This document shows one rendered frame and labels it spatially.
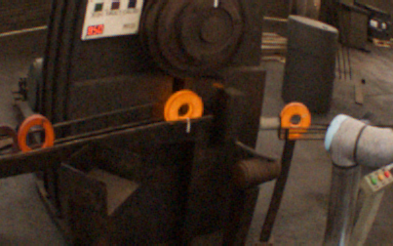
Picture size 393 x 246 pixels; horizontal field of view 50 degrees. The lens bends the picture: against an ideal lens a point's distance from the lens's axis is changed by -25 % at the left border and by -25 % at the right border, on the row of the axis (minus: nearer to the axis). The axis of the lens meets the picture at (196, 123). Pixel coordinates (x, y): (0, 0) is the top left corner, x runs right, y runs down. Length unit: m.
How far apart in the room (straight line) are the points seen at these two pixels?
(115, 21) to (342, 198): 1.16
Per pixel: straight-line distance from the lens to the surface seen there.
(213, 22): 2.01
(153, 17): 1.97
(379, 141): 1.33
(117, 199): 1.78
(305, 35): 4.71
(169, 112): 2.17
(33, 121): 1.90
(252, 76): 2.46
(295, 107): 2.39
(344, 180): 1.43
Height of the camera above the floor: 1.49
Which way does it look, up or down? 21 degrees down
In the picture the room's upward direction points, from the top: 7 degrees clockwise
